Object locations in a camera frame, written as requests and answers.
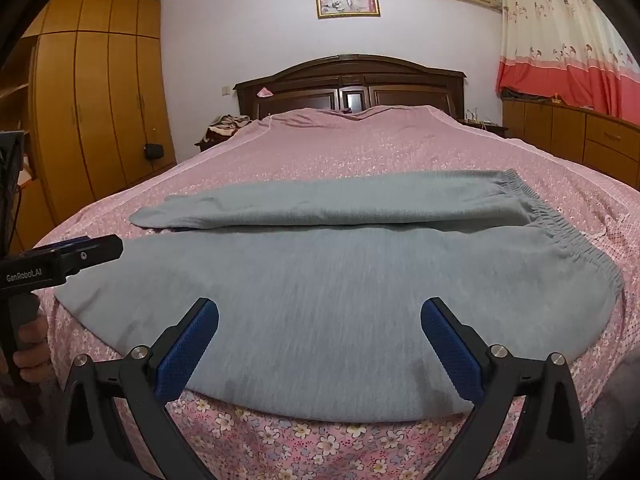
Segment low wooden cabinet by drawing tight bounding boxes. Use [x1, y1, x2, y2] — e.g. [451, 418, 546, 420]
[501, 97, 640, 186]

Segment grey pants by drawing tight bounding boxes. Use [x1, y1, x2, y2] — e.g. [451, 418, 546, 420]
[52, 169, 625, 423]

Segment dark wooden headboard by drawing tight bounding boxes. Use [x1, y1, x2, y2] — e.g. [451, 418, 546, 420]
[234, 55, 467, 122]

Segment cream and red curtain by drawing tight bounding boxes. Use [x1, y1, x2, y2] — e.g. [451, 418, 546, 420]
[495, 0, 640, 117]

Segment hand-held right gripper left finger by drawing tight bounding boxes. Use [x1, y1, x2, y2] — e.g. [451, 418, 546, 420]
[55, 297, 221, 480]

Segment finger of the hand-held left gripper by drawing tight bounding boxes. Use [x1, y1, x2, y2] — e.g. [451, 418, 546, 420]
[59, 234, 124, 277]
[47, 236, 92, 252]

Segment person's left hand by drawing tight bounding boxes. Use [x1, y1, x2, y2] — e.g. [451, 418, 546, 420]
[9, 310, 51, 386]

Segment thin black cable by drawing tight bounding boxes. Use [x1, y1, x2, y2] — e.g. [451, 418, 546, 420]
[8, 186, 24, 256]

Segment wooden wardrobe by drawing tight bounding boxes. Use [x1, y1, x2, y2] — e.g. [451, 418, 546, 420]
[0, 0, 177, 256]

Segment pink floral bedspread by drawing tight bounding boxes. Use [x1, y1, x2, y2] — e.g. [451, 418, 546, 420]
[35, 105, 640, 480]

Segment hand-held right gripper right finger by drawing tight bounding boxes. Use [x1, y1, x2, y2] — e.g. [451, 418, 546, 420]
[420, 297, 588, 480]

